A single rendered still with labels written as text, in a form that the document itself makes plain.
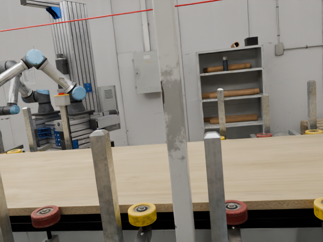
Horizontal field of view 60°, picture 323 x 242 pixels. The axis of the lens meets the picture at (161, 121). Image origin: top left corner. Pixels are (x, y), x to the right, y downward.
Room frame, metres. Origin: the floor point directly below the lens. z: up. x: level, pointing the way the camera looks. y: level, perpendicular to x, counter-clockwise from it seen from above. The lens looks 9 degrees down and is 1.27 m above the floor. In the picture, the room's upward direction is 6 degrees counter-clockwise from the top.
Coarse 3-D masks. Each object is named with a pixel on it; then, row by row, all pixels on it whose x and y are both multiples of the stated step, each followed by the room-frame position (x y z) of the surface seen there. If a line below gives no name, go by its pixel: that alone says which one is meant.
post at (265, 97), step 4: (264, 96) 1.59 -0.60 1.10; (268, 96) 1.59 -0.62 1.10; (264, 100) 1.59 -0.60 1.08; (268, 100) 1.59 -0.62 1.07; (264, 104) 1.59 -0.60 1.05; (268, 104) 1.59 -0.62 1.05; (264, 108) 1.59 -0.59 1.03; (268, 108) 1.59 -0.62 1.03; (264, 112) 1.59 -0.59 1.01; (268, 112) 1.59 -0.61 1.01; (264, 116) 1.59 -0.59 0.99; (268, 116) 1.59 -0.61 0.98; (264, 120) 1.59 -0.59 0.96; (268, 120) 1.59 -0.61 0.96; (264, 124) 1.59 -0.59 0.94; (268, 124) 1.59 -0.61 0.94; (264, 128) 1.60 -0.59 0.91; (268, 128) 1.59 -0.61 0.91; (264, 132) 1.60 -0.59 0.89; (268, 132) 1.59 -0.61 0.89
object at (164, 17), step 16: (160, 0) 0.70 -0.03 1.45; (160, 16) 0.70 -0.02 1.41; (160, 32) 0.70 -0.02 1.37; (176, 32) 0.72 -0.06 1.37; (160, 48) 0.70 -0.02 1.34; (176, 48) 0.70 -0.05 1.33; (160, 64) 0.70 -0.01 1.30; (176, 64) 0.69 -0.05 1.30; (160, 80) 0.70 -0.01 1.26; (176, 80) 0.69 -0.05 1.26; (176, 96) 0.69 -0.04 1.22; (176, 112) 0.69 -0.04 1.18; (176, 128) 0.70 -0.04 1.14; (176, 144) 0.70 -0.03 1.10; (176, 160) 0.70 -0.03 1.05; (176, 176) 0.70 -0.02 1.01; (176, 192) 0.70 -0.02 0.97; (176, 208) 0.70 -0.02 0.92; (192, 208) 0.72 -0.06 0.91; (176, 224) 0.70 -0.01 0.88; (192, 224) 0.69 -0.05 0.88; (176, 240) 0.70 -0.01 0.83; (192, 240) 0.69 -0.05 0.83
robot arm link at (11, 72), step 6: (24, 60) 2.27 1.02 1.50; (12, 66) 2.25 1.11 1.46; (18, 66) 2.25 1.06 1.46; (24, 66) 2.27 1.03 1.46; (30, 66) 2.30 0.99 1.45; (6, 72) 2.21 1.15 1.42; (12, 72) 2.23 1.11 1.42; (18, 72) 2.25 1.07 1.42; (0, 78) 2.18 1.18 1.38; (6, 78) 2.21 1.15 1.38; (0, 84) 2.19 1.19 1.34
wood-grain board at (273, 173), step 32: (0, 160) 1.53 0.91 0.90; (32, 160) 1.46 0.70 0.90; (64, 160) 1.39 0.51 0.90; (128, 160) 1.27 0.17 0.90; (160, 160) 1.22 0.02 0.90; (192, 160) 1.17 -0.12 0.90; (224, 160) 1.13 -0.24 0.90; (256, 160) 1.08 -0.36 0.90; (288, 160) 1.04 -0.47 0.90; (320, 160) 1.01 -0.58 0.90; (32, 192) 0.99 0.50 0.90; (64, 192) 0.95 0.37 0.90; (96, 192) 0.92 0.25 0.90; (128, 192) 0.90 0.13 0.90; (160, 192) 0.87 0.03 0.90; (192, 192) 0.84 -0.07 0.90; (224, 192) 0.82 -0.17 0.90; (256, 192) 0.80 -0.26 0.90; (288, 192) 0.77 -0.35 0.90; (320, 192) 0.75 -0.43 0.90
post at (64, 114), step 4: (60, 108) 1.80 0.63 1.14; (64, 108) 1.79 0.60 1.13; (64, 112) 1.79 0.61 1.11; (64, 116) 1.79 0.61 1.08; (68, 116) 1.81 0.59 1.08; (64, 120) 1.79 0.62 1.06; (68, 120) 1.80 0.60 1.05; (64, 124) 1.79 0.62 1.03; (68, 124) 1.81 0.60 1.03; (64, 128) 1.79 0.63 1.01; (68, 128) 1.80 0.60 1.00; (64, 132) 1.80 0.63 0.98; (68, 132) 1.79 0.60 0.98; (64, 136) 1.80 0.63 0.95; (68, 136) 1.79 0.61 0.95; (68, 140) 1.79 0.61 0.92; (72, 140) 1.81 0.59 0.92; (68, 144) 1.79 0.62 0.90; (72, 144) 1.80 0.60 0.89; (68, 148) 1.79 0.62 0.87; (72, 148) 1.81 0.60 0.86
